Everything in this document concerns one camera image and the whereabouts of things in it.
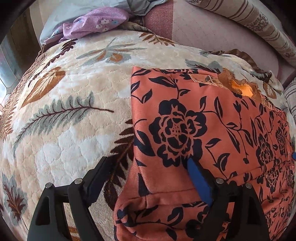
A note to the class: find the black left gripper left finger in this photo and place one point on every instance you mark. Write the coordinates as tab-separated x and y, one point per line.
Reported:
49	220

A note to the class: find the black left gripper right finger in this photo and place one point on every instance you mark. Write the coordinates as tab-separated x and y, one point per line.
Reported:
248	220

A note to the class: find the orange black floral garment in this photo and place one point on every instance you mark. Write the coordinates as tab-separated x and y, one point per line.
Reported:
226	126

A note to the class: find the cream leaf-pattern plush blanket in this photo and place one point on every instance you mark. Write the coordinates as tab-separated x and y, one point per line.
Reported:
73	107

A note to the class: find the striped floral pillow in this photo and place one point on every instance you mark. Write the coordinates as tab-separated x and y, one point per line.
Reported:
290	95

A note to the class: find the pink quilted bed sheet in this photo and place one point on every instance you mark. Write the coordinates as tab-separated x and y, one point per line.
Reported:
192	26

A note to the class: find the purple floral cloth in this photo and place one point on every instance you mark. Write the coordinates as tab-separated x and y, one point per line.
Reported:
96	21

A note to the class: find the striped beige pillow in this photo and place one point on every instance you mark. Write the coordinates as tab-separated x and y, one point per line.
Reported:
248	15

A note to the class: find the light blue grey cloth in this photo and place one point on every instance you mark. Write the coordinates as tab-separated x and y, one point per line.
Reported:
67	11

